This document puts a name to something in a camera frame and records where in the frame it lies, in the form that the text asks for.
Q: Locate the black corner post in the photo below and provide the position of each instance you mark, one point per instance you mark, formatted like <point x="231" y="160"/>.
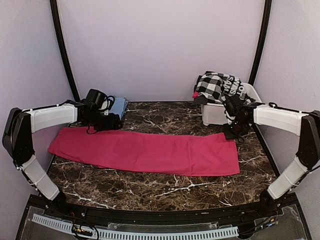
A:
<point x="261" y="41"/>
<point x="62" y="49"/>

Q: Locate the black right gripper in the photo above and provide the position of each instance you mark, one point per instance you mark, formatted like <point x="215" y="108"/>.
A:
<point x="229" y="135"/>

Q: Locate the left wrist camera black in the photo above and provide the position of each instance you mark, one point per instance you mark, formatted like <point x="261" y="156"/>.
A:
<point x="95" y="98"/>

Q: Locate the black curved front rail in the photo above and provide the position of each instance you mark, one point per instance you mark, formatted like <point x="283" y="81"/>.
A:
<point x="242" y="214"/>

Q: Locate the white slotted cable duct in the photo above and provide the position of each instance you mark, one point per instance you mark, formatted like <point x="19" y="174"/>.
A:
<point x="121" y="231"/>

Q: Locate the black white checkered shirt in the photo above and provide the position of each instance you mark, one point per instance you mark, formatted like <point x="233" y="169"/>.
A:
<point x="208" y="89"/>

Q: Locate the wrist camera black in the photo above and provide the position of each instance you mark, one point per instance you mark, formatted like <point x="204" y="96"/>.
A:
<point x="95" y="98"/>
<point x="231" y="105"/>

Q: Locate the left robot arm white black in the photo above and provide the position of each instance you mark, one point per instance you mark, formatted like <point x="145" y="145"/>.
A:
<point x="23" y="124"/>

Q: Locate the right black corner post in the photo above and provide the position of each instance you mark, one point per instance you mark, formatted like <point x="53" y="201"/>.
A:
<point x="261" y="41"/>

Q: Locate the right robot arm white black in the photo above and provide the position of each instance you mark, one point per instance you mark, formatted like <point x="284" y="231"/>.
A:
<point x="296" y="147"/>

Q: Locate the black shirt white lettering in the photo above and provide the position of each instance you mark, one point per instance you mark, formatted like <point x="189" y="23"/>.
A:
<point x="232" y="86"/>

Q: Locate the left black corner post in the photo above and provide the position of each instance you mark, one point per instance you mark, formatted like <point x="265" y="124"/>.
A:
<point x="62" y="49"/>

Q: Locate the pink trousers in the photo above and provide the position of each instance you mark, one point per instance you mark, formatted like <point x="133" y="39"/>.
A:
<point x="187" y="155"/>

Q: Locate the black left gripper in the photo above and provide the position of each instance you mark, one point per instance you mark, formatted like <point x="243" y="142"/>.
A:
<point x="112" y="124"/>

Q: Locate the folded light blue shirt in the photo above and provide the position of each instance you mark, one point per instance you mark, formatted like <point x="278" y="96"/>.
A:
<point x="119" y="106"/>

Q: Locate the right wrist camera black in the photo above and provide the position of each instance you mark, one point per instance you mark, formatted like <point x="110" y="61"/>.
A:
<point x="231" y="105"/>

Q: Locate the white plastic laundry bin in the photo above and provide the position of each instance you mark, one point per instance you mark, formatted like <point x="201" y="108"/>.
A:
<point x="214" y="114"/>

